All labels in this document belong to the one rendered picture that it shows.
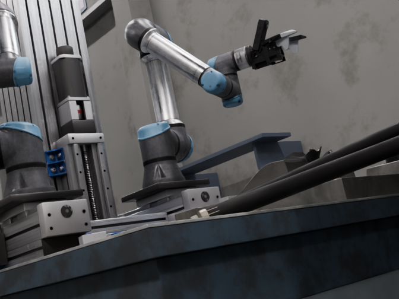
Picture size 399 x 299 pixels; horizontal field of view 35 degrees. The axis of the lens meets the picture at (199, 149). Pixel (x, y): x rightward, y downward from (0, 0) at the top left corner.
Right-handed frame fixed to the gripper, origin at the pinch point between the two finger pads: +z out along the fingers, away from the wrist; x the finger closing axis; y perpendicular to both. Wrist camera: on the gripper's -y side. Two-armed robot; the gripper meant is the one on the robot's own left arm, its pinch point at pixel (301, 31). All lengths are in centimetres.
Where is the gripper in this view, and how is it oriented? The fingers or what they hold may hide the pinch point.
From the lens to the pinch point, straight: 220.8
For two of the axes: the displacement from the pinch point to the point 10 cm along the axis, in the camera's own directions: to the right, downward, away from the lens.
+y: 2.5, 9.7, -0.6
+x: -3.8, 0.4, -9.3
